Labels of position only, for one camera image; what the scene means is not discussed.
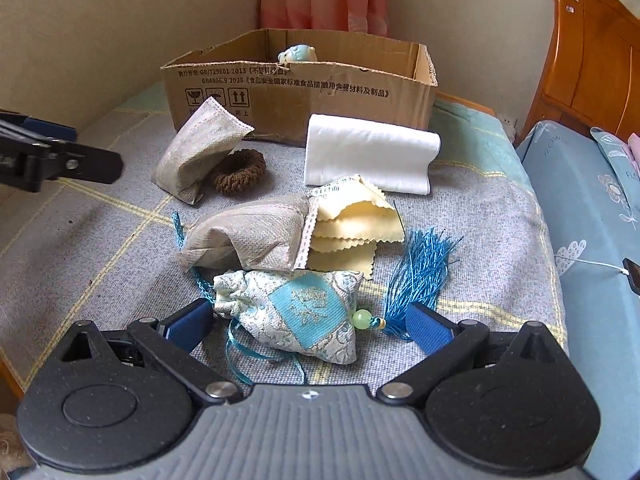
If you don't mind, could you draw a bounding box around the blue floral bed mattress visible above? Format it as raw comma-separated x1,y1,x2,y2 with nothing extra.
515,120,640,480

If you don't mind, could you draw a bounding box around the white cloth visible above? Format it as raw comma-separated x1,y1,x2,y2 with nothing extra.
304,112,442,196

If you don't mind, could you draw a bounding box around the white charging cable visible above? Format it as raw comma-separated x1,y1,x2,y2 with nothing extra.
586,259,626,277

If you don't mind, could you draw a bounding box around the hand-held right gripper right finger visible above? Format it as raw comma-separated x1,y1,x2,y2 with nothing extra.
375,304,569,407

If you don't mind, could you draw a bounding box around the embroidered blue tasselled sachet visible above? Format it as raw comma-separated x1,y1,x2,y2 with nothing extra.
171,210,464,387

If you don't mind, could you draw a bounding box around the blue floral pillow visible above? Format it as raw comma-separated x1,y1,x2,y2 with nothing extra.
590,127,640,233

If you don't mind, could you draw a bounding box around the grey plaid bed sheet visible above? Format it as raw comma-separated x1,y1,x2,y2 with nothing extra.
0,80,569,413

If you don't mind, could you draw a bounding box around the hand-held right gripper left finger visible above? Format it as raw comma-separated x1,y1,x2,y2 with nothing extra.
49,299,246,408

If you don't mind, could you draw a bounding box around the cardboard box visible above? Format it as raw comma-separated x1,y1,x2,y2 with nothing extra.
160,27,439,149

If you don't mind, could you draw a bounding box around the brown knitted hair scrunchie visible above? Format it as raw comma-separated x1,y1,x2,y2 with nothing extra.
210,148,268,197

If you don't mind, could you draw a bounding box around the wooden bed frame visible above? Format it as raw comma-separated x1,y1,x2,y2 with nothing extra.
435,91,497,117

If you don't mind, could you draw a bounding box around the wooden headboard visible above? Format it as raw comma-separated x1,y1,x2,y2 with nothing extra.
515,0,640,147

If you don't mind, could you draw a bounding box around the black smartphone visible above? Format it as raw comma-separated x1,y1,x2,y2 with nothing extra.
622,257,640,297

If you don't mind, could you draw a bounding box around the grey fabric sachet bag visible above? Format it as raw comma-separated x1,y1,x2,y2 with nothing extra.
152,97,256,206
179,192,321,274

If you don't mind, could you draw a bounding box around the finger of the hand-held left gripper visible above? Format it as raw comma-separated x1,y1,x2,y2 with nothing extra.
0,135,125,194
0,109,79,144

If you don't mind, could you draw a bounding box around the blue plush toy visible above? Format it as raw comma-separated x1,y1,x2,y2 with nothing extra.
277,44,317,65

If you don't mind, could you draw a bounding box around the pale yellow cleaning cloth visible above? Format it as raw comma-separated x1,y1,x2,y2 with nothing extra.
305,232,382,281
312,175,407,242

